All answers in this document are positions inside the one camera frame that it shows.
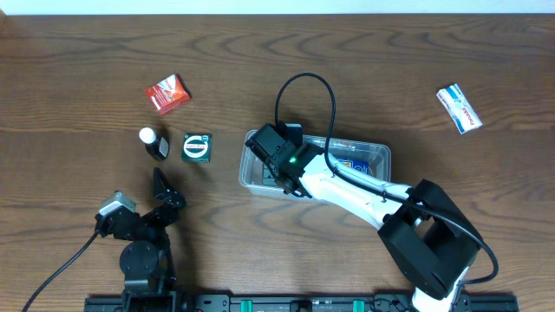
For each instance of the red small box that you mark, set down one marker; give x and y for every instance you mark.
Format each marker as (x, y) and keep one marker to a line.
(168, 94)

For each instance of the white Panadol box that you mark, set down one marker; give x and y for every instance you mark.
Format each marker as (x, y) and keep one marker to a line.
(459, 109)

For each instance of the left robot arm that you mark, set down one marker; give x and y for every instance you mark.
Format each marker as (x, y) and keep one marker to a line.
(147, 261)

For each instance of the green Zam-Buk tin box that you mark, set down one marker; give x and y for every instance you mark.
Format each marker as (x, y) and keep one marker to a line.
(197, 147)

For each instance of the dark bottle white cap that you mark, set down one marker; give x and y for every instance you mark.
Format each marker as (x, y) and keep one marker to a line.
(156, 145)

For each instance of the blue cooling patch box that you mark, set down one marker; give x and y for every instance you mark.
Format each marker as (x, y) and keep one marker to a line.
(359, 165)

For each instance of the clear plastic container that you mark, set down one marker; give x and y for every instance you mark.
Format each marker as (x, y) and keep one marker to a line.
(256, 178)

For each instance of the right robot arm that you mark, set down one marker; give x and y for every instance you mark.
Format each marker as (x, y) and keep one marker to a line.
(431, 241)

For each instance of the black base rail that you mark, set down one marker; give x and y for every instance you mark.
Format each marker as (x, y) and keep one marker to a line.
(226, 303)

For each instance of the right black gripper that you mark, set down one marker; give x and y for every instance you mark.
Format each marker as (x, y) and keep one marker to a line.
(269, 174)

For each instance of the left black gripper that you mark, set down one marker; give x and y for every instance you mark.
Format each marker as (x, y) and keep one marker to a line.
(153, 215)

